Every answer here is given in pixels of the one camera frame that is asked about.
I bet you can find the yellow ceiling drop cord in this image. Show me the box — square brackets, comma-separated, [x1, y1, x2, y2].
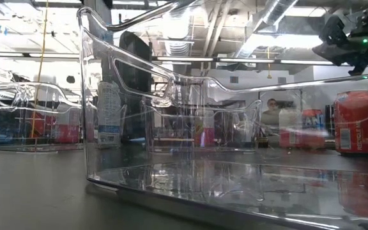
[266, 46, 273, 80]

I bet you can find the yellow hanging cable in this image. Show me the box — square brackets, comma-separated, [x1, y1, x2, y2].
[30, 0, 49, 139]

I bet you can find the black table mat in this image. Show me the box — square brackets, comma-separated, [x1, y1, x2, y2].
[0, 142, 368, 230]

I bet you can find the person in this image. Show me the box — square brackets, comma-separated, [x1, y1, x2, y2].
[260, 98, 283, 126]

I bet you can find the black room divider panel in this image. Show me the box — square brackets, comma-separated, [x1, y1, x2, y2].
[119, 31, 155, 144]

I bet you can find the red bottle white cap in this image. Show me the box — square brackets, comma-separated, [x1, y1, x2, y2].
[195, 108, 216, 148]
[279, 107, 302, 148]

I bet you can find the clear plastic bin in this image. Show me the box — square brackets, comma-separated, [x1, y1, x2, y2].
[145, 99, 263, 153]
[77, 0, 368, 230]
[0, 81, 134, 153]

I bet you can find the red Fanta soda can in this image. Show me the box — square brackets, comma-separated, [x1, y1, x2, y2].
[333, 89, 368, 157]
[300, 108, 326, 148]

